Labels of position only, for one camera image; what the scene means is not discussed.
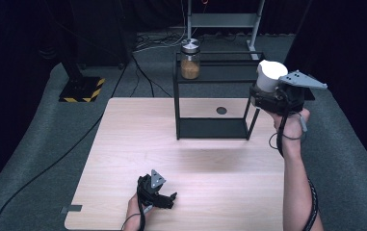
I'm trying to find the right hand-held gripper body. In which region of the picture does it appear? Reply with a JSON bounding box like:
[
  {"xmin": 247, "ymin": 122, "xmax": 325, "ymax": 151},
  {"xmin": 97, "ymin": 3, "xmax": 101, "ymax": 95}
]
[{"xmin": 265, "ymin": 69, "xmax": 328, "ymax": 116}]

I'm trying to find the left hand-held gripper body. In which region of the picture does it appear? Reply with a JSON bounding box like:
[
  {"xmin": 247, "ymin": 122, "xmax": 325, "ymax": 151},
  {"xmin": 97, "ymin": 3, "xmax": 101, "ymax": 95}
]
[{"xmin": 136, "ymin": 168, "xmax": 173, "ymax": 210}]

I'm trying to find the white lidded jar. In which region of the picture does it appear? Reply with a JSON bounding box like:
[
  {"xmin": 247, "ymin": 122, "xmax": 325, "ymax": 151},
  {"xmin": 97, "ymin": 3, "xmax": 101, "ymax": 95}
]
[{"xmin": 255, "ymin": 59, "xmax": 289, "ymax": 94}]

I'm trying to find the black metal shelf rack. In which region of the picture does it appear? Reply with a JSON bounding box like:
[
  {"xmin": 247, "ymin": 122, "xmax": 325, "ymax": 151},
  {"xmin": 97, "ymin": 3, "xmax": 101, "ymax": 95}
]
[{"xmin": 172, "ymin": 50, "xmax": 267, "ymax": 141}]

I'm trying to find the glass jar with silver lid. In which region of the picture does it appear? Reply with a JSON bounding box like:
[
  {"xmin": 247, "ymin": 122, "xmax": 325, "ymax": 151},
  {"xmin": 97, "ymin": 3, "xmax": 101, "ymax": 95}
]
[{"xmin": 179, "ymin": 38, "xmax": 201, "ymax": 81}]

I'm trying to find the person's left hand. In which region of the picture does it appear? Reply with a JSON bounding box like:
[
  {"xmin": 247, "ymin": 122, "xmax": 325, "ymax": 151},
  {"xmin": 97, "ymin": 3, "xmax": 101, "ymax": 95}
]
[{"xmin": 125, "ymin": 192, "xmax": 156, "ymax": 223}]

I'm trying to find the person's right hand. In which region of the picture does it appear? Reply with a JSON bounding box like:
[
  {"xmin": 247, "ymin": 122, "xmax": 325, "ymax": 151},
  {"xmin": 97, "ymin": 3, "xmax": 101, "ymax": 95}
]
[{"xmin": 272, "ymin": 107, "xmax": 311, "ymax": 152}]

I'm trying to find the grey tape strip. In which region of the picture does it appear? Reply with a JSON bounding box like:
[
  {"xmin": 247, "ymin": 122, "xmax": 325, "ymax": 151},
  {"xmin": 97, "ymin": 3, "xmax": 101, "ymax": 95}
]
[{"xmin": 60, "ymin": 204, "xmax": 84, "ymax": 215}]

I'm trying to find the grey metal stand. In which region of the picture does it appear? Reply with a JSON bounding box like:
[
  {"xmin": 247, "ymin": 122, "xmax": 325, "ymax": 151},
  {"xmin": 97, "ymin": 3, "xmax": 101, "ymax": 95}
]
[{"xmin": 185, "ymin": 0, "xmax": 267, "ymax": 62}]

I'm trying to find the dark wheeled cabinet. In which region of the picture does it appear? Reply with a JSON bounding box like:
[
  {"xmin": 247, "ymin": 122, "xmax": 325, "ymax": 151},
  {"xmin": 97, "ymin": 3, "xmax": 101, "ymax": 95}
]
[{"xmin": 73, "ymin": 0, "xmax": 132, "ymax": 71}]

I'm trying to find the left hand-held gripper cable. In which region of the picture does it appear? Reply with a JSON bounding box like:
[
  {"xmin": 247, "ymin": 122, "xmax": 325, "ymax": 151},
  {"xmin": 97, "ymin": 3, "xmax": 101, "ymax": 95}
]
[{"xmin": 120, "ymin": 187, "xmax": 155, "ymax": 231}]

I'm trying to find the hand-held gripper cable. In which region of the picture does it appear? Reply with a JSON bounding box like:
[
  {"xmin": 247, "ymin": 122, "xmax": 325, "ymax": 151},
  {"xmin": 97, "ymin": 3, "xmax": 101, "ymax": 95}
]
[
  {"xmin": 268, "ymin": 95, "xmax": 320, "ymax": 231},
  {"xmin": 120, "ymin": 187, "xmax": 155, "ymax": 231}
]

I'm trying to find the long black floor cable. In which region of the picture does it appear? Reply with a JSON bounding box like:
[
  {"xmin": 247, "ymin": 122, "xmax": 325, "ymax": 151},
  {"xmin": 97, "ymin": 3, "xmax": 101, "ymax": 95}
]
[{"xmin": 0, "ymin": 55, "xmax": 137, "ymax": 231}]

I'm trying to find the right hand-held gripper cable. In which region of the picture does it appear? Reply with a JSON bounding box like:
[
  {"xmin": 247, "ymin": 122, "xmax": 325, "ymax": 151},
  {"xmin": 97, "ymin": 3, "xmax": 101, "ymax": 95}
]
[{"xmin": 268, "ymin": 95, "xmax": 320, "ymax": 231}]

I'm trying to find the thin black floor cable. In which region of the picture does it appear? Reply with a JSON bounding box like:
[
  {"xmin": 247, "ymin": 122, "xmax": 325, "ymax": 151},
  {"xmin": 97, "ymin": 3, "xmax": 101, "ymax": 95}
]
[{"xmin": 129, "ymin": 55, "xmax": 173, "ymax": 98}]

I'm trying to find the bundle of floor cables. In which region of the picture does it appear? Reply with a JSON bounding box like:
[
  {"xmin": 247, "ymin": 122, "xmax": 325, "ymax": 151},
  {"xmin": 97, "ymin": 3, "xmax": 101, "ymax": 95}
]
[{"xmin": 132, "ymin": 29, "xmax": 189, "ymax": 55}]

